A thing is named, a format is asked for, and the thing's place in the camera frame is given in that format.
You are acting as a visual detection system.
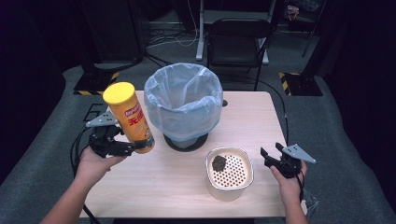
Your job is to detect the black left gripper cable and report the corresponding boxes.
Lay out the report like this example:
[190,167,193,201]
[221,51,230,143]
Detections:
[69,125,102,224]

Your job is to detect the white strainer container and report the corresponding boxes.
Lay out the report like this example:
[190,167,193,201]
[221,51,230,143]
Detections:
[205,147,255,203]

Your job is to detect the black folding chair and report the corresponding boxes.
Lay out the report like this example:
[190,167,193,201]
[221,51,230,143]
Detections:
[206,17,274,92]

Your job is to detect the black trash bin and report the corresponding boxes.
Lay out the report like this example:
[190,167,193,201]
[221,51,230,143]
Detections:
[163,132,210,153]

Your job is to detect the white floor cables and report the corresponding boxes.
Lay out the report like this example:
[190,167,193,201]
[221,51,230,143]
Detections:
[146,0,201,49]

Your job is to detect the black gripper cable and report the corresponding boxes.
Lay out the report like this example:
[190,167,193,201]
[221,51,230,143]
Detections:
[69,125,102,224]
[257,78,306,202]

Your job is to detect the black yellow-striped stand base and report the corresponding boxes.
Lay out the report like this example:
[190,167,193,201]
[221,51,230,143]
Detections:
[278,71,324,97]
[73,71,120,96]

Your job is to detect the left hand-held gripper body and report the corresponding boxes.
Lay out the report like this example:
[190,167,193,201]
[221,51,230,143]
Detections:
[85,110,124,159]

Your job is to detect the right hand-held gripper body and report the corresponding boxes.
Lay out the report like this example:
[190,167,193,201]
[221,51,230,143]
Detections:
[273,143,318,179]

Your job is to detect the yellow chip can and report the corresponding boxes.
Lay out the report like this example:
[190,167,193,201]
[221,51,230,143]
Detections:
[102,81,156,155]

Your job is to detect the person's right hand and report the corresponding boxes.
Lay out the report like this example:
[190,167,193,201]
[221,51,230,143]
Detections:
[269,161,308,208]

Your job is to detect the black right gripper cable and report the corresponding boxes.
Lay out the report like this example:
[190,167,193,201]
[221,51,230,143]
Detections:
[257,78,306,202]

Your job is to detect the white desk frame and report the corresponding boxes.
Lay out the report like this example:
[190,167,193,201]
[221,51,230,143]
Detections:
[194,0,278,66]

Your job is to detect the person's left hand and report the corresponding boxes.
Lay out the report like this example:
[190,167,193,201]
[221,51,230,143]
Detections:
[76,146,128,189]

